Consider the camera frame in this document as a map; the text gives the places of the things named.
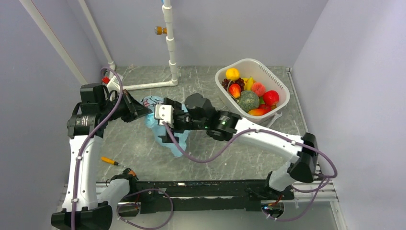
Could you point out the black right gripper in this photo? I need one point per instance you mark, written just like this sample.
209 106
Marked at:
178 109

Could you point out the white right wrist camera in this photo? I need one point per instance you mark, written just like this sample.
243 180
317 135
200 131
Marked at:
164 114

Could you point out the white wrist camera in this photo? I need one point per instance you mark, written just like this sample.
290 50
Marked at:
112 83
164 114

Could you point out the red fake apple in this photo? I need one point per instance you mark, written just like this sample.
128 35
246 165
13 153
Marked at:
271 98

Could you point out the pink fake peach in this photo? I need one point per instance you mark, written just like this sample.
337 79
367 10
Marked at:
258 88

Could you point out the orange handled screwdriver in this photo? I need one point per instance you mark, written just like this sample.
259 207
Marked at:
110 161

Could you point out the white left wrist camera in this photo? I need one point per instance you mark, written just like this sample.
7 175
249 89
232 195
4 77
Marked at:
112 83

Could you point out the orange pipe valve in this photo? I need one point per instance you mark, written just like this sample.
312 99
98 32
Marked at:
160 30

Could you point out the silver open-end wrench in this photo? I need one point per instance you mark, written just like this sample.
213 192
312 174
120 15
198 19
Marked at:
273 119

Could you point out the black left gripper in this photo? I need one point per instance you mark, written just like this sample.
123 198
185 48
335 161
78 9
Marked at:
134 109

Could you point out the dark purple fake grapes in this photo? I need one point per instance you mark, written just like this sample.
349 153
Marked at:
227 84

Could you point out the white plastic basket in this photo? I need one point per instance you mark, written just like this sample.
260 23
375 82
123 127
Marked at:
249 67

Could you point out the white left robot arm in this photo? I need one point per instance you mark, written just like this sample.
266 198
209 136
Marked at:
83 208

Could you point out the green fake cantaloupe melon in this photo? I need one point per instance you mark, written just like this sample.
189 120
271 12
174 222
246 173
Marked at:
248 101

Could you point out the red fake strawberry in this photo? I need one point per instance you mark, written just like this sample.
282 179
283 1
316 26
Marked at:
234 90

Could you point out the light blue plastic bag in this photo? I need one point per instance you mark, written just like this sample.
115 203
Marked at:
150 121

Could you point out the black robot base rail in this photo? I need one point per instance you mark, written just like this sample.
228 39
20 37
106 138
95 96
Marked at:
161 196

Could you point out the yellow fake banana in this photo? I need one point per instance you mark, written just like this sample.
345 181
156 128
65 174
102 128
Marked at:
248 82

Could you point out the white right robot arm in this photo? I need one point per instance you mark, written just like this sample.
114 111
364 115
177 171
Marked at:
197 113

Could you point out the yellow fake lemon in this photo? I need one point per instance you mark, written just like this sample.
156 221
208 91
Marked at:
232 74

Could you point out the white PVC pipe frame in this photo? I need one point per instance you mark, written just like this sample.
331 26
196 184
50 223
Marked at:
88 34

